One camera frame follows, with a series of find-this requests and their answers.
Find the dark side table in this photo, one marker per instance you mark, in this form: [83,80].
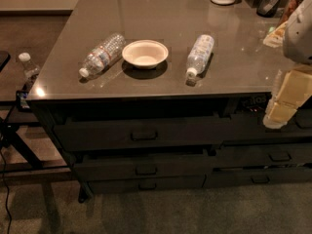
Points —
[35,35]

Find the clear bottle with red label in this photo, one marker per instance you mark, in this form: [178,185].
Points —
[102,55]

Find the white paper bowl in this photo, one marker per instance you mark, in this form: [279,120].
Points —
[145,54]

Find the small bottle on side table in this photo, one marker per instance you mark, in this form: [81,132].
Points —
[30,68]

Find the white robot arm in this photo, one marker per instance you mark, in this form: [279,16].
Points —
[297,39]

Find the black dispenser object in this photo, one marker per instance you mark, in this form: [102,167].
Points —
[267,8]

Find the small black device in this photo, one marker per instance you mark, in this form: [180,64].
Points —
[21,97]

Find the glass jar of snacks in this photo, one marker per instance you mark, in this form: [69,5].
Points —
[288,10]

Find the dark object at left edge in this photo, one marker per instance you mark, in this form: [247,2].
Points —
[4,58]

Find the clear bottle with white label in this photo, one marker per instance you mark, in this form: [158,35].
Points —
[199,55]

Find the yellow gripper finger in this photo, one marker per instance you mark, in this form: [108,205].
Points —
[290,90]

